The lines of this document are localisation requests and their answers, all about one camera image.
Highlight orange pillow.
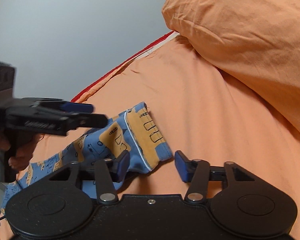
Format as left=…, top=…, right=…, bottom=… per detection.
left=162, top=0, right=300, bottom=132

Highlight blue patterned child pants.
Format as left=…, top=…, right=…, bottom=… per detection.
left=1, top=102, right=173, bottom=213

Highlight person's left hand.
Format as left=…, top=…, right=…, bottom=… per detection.
left=0, top=132, right=43, bottom=172

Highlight red mattress cover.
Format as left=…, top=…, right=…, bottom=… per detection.
left=71, top=31, right=179, bottom=103

